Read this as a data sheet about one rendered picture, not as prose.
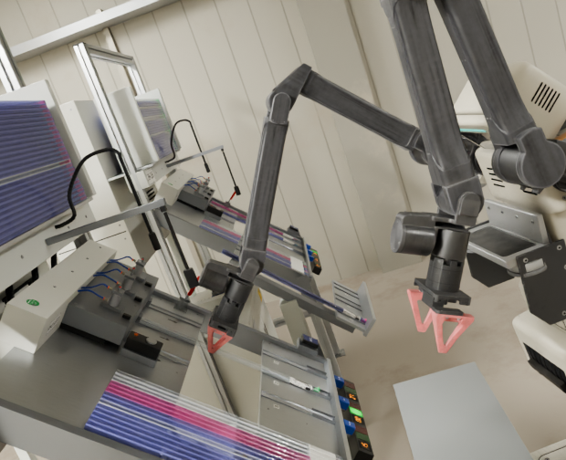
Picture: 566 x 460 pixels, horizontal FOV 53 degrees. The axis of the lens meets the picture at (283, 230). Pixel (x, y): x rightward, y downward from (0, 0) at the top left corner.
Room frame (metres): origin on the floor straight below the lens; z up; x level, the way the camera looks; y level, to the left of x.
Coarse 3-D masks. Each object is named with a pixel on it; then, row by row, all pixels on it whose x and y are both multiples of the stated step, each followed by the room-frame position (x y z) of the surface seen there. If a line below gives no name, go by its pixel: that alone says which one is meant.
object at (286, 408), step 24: (264, 360) 1.39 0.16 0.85; (288, 360) 1.44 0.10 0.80; (312, 360) 1.50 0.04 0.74; (264, 384) 1.26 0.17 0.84; (288, 384) 1.30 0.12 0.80; (312, 384) 1.35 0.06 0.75; (264, 408) 1.15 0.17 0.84; (288, 408) 1.19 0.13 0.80; (312, 408) 1.22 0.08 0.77; (288, 432) 1.09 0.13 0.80; (312, 432) 1.13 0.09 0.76
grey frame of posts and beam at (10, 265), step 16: (0, 32) 1.58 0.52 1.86; (0, 48) 1.55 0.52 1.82; (0, 64) 1.56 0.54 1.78; (16, 80) 1.55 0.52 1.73; (80, 208) 1.52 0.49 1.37; (80, 224) 1.48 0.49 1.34; (32, 240) 1.20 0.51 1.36; (64, 240) 1.35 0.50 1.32; (80, 240) 1.56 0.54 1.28; (0, 256) 1.07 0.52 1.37; (16, 256) 1.12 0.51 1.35; (32, 256) 1.17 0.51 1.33; (48, 256) 1.24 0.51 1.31; (0, 272) 1.04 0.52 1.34; (16, 272) 1.09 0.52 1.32; (0, 288) 1.02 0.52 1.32
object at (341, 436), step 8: (328, 360) 1.49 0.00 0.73; (328, 368) 1.44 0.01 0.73; (328, 376) 1.41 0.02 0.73; (328, 384) 1.38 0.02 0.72; (336, 392) 1.31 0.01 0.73; (336, 400) 1.27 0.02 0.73; (336, 408) 1.23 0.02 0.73; (336, 416) 1.21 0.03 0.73; (336, 424) 1.18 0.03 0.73; (336, 432) 1.16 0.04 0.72; (344, 432) 1.13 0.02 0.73; (344, 440) 1.10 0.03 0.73; (344, 448) 1.07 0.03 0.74; (344, 456) 1.05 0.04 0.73
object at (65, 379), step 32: (160, 320) 1.38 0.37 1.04; (192, 320) 1.45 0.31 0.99; (64, 352) 1.09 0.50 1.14; (96, 352) 1.13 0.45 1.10; (160, 352) 1.23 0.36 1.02; (192, 352) 1.28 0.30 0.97; (0, 384) 0.92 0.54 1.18; (32, 384) 0.95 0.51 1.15; (64, 384) 0.98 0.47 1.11; (96, 384) 1.02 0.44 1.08; (160, 384) 1.10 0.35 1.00; (64, 416) 0.90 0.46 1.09
